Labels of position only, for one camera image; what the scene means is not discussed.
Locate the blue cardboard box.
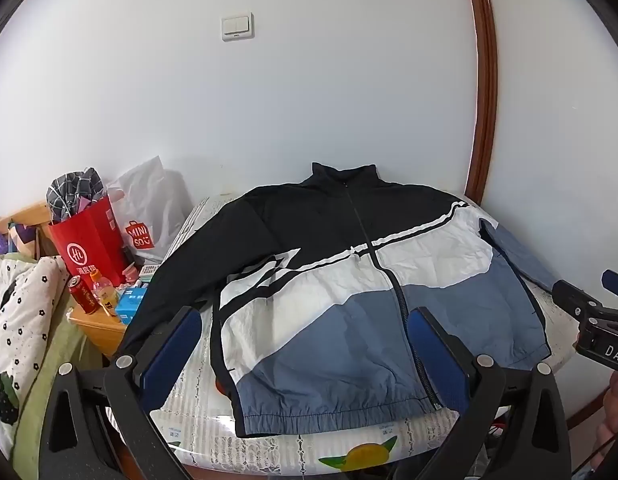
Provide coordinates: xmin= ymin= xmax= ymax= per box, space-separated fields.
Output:
xmin=114 ymin=285 xmax=150 ymax=325

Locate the black cable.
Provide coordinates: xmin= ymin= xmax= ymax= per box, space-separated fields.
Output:
xmin=573 ymin=432 xmax=618 ymax=480

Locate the white light switch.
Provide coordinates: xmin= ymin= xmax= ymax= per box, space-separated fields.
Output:
xmin=221 ymin=14 xmax=255 ymax=42

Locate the wooden nightstand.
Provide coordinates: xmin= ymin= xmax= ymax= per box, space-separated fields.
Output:
xmin=68 ymin=305 xmax=130 ymax=358

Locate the wooden headboard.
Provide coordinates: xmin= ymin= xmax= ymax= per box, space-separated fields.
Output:
xmin=0 ymin=201 xmax=57 ymax=261

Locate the black white blue jacket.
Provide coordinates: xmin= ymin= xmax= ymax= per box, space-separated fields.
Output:
xmin=120 ymin=161 xmax=562 ymax=437

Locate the white floral quilt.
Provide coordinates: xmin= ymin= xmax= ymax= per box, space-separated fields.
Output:
xmin=0 ymin=255 xmax=70 ymax=441

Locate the brown wooden door frame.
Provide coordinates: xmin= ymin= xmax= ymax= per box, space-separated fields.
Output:
xmin=461 ymin=0 xmax=499 ymax=206

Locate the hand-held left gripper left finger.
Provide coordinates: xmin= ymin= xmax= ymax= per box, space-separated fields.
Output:
xmin=39 ymin=305 xmax=205 ymax=480

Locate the person's right hand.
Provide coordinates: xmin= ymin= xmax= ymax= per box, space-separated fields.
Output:
xmin=596 ymin=372 xmax=618 ymax=456

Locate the fruit print tablecloth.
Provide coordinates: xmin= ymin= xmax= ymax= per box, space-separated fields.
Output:
xmin=105 ymin=192 xmax=592 ymax=473

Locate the green blanket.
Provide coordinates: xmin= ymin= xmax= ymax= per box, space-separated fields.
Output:
xmin=11 ymin=285 xmax=106 ymax=476

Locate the red drink can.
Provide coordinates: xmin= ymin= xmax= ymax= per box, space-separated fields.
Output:
xmin=68 ymin=275 xmax=100 ymax=316

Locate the orange drink bottle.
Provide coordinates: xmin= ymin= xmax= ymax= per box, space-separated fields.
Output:
xmin=91 ymin=270 xmax=120 ymax=317

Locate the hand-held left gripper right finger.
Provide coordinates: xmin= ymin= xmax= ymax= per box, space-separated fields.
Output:
xmin=409 ymin=305 xmax=572 ymax=480

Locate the purple pillow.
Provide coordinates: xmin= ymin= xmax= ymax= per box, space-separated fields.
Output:
xmin=0 ymin=220 xmax=40 ymax=257

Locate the grey plaid cloth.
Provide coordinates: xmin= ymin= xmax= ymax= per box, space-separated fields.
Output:
xmin=45 ymin=167 xmax=106 ymax=224

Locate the white plastic shopping bag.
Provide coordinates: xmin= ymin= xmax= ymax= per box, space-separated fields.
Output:
xmin=106 ymin=156 xmax=190 ymax=266

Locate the red paper bag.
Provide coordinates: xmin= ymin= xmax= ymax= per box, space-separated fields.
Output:
xmin=48 ymin=196 xmax=130 ymax=288

